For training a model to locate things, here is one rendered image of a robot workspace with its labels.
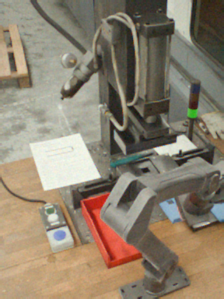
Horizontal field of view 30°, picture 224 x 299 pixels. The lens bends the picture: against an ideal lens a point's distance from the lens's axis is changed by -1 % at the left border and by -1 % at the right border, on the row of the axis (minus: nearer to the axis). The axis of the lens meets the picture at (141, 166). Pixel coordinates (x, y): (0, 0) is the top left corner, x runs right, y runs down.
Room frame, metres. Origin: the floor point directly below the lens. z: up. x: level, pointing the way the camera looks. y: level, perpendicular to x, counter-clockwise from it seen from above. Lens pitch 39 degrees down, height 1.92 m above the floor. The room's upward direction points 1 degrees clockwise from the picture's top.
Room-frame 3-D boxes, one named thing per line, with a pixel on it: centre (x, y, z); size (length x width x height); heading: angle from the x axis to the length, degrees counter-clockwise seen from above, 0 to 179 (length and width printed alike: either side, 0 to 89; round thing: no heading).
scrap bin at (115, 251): (0.90, 0.09, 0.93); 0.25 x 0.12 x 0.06; 24
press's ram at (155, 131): (1.19, 0.02, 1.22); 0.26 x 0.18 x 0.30; 24
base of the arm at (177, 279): (0.70, -0.05, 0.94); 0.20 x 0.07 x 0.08; 114
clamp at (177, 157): (1.24, -0.18, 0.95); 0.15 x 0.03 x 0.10; 114
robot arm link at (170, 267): (0.71, -0.05, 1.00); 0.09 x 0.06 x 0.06; 42
